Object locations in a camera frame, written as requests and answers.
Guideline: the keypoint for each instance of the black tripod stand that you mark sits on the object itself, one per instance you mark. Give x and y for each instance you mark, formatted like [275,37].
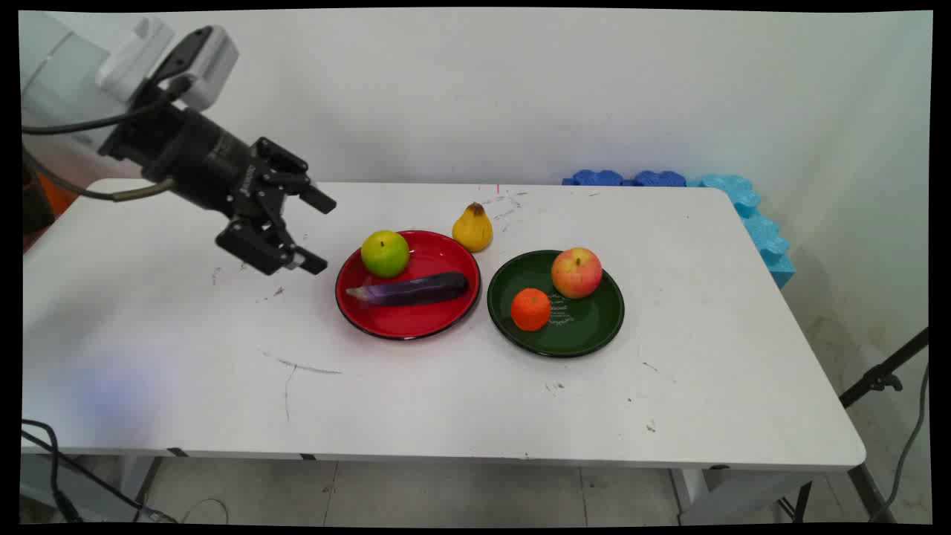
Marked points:
[877,383]

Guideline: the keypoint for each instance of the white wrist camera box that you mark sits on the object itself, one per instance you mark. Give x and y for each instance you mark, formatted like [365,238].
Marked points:
[189,63]

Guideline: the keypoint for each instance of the yellow pear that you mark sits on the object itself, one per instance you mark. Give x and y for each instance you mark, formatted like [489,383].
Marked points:
[472,229]

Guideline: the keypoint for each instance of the orange object behind table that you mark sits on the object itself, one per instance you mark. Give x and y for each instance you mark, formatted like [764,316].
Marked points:
[52,197]

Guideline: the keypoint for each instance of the orange tangerine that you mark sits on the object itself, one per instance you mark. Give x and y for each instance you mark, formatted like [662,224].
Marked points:
[530,309]

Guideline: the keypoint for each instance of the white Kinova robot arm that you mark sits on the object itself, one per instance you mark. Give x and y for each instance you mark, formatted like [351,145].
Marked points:
[52,63]

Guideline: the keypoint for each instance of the red yellow apple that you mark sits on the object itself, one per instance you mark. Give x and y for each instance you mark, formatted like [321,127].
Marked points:
[576,273]

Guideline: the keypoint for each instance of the purple eggplant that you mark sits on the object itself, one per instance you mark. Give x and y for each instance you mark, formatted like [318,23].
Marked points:
[416,290]

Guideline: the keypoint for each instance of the green apple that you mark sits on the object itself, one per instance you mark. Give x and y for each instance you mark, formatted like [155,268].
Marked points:
[385,253]

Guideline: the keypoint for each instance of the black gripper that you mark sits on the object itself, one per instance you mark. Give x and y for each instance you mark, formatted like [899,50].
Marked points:
[197,162]

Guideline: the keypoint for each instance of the dark green plate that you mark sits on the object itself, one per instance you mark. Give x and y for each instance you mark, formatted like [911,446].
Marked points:
[576,319]

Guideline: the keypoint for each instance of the red plate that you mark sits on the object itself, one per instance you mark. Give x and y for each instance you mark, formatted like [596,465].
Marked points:
[409,297]

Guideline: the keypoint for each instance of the blue foam puzzle mat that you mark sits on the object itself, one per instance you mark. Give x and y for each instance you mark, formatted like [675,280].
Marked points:
[750,215]

